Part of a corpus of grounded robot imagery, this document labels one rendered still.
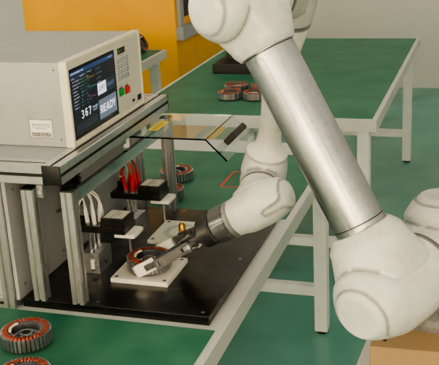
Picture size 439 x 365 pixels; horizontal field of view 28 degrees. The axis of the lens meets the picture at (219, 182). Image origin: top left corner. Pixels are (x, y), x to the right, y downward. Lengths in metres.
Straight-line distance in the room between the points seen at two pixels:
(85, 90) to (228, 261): 0.56
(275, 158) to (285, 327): 1.52
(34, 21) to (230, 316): 4.38
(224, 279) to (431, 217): 0.63
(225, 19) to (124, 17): 4.32
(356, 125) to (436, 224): 1.90
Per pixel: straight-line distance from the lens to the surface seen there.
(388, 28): 7.33
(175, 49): 5.79
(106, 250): 2.26
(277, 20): 1.62
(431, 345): 1.82
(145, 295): 2.11
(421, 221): 1.75
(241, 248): 2.32
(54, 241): 2.29
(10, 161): 2.05
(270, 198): 2.00
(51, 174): 1.98
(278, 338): 3.47
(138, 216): 2.44
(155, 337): 1.96
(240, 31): 1.61
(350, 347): 3.40
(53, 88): 2.07
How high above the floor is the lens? 1.69
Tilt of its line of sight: 19 degrees down
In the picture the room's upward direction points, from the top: 3 degrees counter-clockwise
